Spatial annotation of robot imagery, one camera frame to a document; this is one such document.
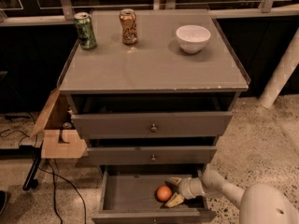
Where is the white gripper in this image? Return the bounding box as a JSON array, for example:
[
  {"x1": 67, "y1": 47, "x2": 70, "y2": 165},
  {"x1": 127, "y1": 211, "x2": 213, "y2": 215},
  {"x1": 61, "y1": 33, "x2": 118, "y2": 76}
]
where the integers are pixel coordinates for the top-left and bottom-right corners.
[{"x1": 165, "y1": 177, "x2": 206, "y2": 208}]

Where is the orange fruit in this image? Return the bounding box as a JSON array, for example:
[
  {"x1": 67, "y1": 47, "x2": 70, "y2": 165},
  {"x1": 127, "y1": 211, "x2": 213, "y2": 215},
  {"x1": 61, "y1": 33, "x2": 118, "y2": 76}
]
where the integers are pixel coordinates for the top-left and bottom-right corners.
[{"x1": 156, "y1": 185, "x2": 172, "y2": 202}]

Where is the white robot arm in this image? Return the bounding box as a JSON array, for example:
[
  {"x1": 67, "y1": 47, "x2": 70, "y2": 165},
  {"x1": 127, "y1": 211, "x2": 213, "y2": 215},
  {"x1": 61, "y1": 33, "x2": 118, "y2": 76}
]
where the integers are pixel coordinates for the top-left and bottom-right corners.
[{"x1": 165, "y1": 167, "x2": 299, "y2": 224}]

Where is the grey middle drawer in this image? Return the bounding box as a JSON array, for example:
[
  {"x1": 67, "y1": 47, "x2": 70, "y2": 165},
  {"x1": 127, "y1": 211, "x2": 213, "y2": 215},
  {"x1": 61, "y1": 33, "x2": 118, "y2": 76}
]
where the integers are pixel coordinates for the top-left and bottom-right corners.
[{"x1": 87, "y1": 146, "x2": 217, "y2": 165}]

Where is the grey drawer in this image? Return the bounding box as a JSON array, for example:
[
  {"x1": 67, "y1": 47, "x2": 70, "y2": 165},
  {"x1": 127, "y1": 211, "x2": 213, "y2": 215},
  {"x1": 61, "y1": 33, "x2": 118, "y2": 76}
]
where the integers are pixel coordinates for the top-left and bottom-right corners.
[
  {"x1": 72, "y1": 112, "x2": 232, "y2": 139},
  {"x1": 87, "y1": 146, "x2": 217, "y2": 165},
  {"x1": 93, "y1": 164, "x2": 216, "y2": 224}
]

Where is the grey bottom drawer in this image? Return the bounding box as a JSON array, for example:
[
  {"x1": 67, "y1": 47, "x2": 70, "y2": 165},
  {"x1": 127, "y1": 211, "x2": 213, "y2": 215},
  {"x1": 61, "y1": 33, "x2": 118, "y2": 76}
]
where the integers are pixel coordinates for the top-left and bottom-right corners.
[{"x1": 93, "y1": 164, "x2": 216, "y2": 224}]

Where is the grey top drawer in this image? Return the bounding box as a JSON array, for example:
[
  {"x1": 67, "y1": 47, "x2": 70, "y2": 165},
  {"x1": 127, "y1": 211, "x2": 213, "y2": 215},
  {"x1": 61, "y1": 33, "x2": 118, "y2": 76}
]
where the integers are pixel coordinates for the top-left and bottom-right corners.
[{"x1": 72, "y1": 112, "x2": 232, "y2": 139}]

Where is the grey drawer cabinet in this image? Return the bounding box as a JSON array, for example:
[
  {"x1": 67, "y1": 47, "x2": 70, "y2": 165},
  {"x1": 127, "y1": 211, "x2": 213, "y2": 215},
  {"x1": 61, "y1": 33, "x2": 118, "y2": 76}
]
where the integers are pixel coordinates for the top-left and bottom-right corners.
[{"x1": 56, "y1": 8, "x2": 251, "y2": 173}]

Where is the wooden box structure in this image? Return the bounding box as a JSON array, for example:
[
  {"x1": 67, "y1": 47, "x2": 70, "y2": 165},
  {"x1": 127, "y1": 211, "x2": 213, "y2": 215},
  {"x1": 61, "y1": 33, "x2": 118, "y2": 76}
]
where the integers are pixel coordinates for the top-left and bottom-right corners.
[{"x1": 30, "y1": 88, "x2": 87, "y2": 159}]

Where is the black stand leg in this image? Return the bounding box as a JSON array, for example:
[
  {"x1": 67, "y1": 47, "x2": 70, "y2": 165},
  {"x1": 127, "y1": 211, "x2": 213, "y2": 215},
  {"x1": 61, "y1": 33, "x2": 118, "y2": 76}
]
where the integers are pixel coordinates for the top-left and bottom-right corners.
[{"x1": 22, "y1": 148, "x2": 41, "y2": 191}]

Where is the white ceramic bowl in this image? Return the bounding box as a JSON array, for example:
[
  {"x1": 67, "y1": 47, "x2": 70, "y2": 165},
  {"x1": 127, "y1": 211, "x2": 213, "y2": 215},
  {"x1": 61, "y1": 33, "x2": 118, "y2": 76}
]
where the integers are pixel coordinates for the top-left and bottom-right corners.
[{"x1": 176, "y1": 25, "x2": 211, "y2": 54}]

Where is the white diagonal pole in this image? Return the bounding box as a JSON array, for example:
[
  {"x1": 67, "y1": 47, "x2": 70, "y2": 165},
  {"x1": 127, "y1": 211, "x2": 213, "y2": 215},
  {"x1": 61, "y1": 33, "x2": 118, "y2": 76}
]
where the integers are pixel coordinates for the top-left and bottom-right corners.
[{"x1": 258, "y1": 28, "x2": 299, "y2": 108}]

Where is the black shoe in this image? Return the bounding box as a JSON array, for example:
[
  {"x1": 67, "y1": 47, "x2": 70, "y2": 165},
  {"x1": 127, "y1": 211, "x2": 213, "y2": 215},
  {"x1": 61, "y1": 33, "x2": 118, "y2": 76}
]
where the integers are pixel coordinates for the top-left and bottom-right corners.
[{"x1": 0, "y1": 190, "x2": 7, "y2": 215}]

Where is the green soda can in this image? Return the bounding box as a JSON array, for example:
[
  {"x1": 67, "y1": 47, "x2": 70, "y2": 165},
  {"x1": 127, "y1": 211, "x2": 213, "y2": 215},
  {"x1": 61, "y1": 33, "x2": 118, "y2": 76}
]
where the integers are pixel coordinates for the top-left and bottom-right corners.
[{"x1": 74, "y1": 12, "x2": 97, "y2": 49}]

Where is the orange soda can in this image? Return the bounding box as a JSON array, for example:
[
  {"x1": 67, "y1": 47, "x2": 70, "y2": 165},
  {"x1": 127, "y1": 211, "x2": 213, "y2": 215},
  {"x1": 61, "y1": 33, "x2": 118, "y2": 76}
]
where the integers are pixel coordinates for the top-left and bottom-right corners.
[{"x1": 119, "y1": 8, "x2": 137, "y2": 45}]

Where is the metal window railing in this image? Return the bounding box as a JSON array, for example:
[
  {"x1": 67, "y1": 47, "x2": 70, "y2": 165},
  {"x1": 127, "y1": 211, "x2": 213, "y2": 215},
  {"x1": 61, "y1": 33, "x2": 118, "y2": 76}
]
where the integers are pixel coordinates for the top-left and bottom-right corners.
[{"x1": 0, "y1": 0, "x2": 299, "y2": 26}]

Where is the black cable on floor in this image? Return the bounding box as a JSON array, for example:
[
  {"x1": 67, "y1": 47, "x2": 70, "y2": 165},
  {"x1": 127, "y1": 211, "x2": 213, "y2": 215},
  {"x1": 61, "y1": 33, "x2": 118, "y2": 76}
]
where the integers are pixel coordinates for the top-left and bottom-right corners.
[{"x1": 0, "y1": 112, "x2": 88, "y2": 224}]

